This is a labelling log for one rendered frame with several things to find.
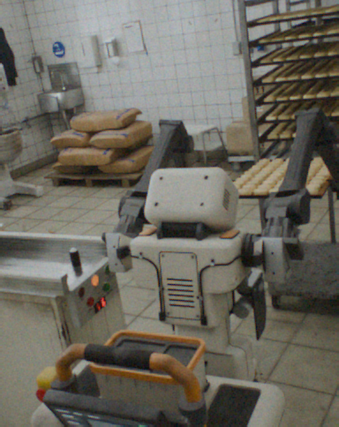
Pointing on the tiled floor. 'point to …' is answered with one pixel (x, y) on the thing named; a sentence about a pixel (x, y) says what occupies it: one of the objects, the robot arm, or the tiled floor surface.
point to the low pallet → (96, 177)
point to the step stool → (206, 141)
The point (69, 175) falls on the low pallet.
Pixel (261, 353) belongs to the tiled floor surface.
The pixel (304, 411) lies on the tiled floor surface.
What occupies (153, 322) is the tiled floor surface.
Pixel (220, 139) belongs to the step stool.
